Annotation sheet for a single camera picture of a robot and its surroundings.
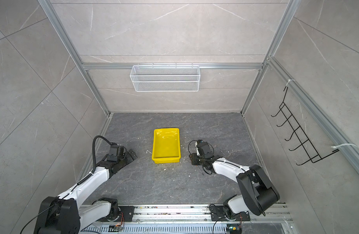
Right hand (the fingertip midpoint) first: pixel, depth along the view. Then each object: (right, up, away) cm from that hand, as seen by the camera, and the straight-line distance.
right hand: (193, 156), depth 92 cm
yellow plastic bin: (-18, +4, +8) cm, 21 cm away
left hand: (-40, +3, -4) cm, 40 cm away
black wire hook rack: (+47, +7, -34) cm, 58 cm away
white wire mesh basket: (-19, +53, +9) cm, 57 cm away
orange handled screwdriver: (+5, -9, -4) cm, 11 cm away
